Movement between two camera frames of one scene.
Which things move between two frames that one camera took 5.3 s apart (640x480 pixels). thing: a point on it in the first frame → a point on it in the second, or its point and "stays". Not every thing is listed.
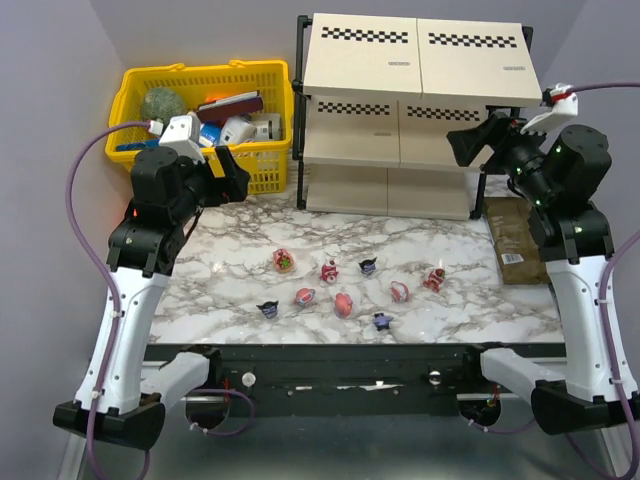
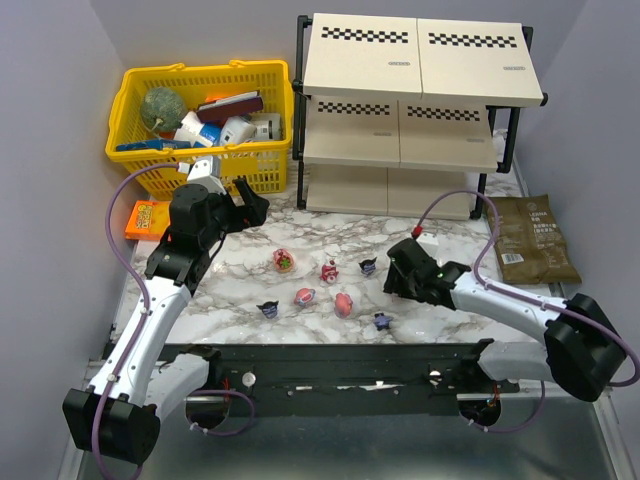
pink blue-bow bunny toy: [304, 296] stays
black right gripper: [498, 142] → [400, 267]
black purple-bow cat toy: [269, 308] stays
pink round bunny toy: [343, 305] stays
